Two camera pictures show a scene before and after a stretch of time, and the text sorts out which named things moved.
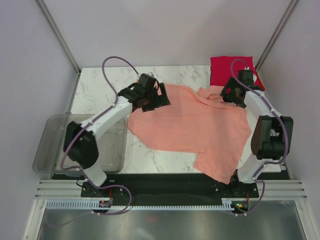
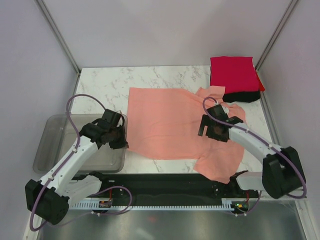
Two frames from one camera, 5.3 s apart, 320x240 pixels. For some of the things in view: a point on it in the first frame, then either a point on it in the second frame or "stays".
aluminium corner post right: [293, 4] stays
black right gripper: [231, 84] to [206, 121]
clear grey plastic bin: [49, 146] stays
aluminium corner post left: [54, 26] stays
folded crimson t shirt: [221, 69] stays
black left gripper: [162, 100] to [122, 143]
